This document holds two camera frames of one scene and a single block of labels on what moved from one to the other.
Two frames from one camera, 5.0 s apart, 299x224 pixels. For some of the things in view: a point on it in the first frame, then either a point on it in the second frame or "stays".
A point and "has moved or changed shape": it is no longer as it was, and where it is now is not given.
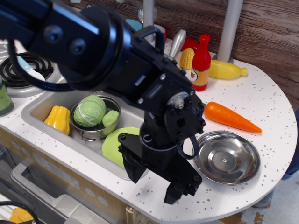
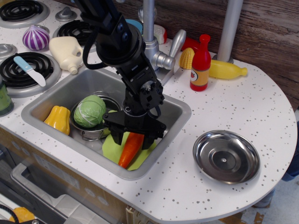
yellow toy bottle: (220, 70) stays
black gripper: (171, 163) to (121, 121)
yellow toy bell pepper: (59, 118) stays
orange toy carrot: (224, 115) has moved or changed shape
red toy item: (189, 43) stays
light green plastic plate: (110, 144) stays
